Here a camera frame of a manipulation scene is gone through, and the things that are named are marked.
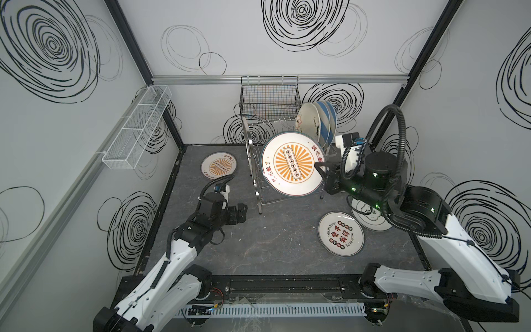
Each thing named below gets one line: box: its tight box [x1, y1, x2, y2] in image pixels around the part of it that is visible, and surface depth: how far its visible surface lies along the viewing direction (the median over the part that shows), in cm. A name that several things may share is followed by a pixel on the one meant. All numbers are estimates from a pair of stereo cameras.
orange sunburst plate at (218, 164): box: [200, 151, 238, 180], surface depth 114 cm
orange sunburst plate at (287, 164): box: [260, 131, 325, 198], surface depth 60 cm
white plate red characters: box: [318, 210, 366, 258], surface depth 87 cm
